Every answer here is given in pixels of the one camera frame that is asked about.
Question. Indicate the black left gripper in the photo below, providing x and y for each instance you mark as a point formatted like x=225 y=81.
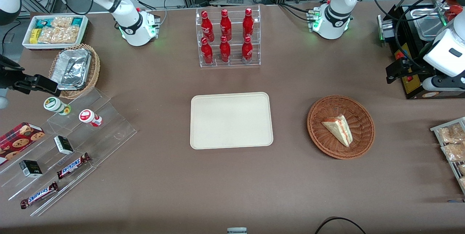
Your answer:
x=413 y=66

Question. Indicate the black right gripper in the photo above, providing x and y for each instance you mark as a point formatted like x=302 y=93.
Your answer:
x=6 y=77

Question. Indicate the triangular sandwich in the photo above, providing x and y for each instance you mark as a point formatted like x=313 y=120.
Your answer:
x=339 y=128

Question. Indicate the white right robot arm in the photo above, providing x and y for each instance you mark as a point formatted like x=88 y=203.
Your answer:
x=132 y=27

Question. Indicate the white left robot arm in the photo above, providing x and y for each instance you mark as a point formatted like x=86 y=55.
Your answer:
x=336 y=17

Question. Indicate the aluminium foil tray stack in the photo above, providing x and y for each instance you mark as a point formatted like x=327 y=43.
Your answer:
x=71 y=68

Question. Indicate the tan wicker basket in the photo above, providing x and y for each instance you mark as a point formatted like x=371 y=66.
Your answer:
x=95 y=70

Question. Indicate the tray of packaged snacks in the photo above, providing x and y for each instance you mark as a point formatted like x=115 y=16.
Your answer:
x=436 y=129

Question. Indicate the brown wicker basket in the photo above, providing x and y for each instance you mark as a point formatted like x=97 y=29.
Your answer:
x=327 y=143

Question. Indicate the cream plastic tray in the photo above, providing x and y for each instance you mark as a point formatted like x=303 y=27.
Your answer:
x=231 y=121

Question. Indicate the black food warmer cabinet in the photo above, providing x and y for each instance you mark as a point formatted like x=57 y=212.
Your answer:
x=412 y=87

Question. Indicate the green lid yogurt cup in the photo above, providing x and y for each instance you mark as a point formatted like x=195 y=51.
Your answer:
x=53 y=104

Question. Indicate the white snack bin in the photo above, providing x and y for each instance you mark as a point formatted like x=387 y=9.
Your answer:
x=27 y=43

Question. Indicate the yellow snack packet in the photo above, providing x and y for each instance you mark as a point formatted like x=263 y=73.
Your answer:
x=35 y=36

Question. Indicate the clear bagged cookies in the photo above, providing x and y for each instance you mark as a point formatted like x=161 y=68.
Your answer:
x=49 y=35
x=69 y=35
x=61 y=21

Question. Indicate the steel food pan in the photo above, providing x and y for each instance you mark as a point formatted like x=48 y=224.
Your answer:
x=428 y=27

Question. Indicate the red lid yogurt cup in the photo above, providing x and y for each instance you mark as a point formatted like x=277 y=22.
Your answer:
x=87 y=116

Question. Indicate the red tartan cookie box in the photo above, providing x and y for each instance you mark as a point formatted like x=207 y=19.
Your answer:
x=18 y=141

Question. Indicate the teal snack packet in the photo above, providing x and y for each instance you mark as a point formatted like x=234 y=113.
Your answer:
x=77 y=21
x=44 y=23

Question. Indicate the small black carton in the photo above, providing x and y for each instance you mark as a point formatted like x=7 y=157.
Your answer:
x=31 y=169
x=63 y=145

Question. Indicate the bagged bread pack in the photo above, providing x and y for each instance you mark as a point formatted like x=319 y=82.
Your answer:
x=463 y=182
x=462 y=169
x=454 y=152
x=452 y=134

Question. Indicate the clear acrylic step shelf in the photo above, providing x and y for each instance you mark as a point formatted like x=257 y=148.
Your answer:
x=109 y=132

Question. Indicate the Snickers chocolate bar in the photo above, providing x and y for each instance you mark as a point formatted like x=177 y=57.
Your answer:
x=72 y=166
x=39 y=195

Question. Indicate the red cola bottle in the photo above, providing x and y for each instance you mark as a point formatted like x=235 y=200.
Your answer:
x=207 y=27
x=207 y=53
x=247 y=51
x=225 y=51
x=226 y=27
x=248 y=25

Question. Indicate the clear acrylic bottle rack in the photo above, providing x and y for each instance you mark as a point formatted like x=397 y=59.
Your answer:
x=234 y=50

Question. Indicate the grey device edge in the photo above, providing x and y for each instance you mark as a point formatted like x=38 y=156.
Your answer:
x=237 y=230

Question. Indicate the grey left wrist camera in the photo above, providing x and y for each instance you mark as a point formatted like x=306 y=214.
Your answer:
x=445 y=83

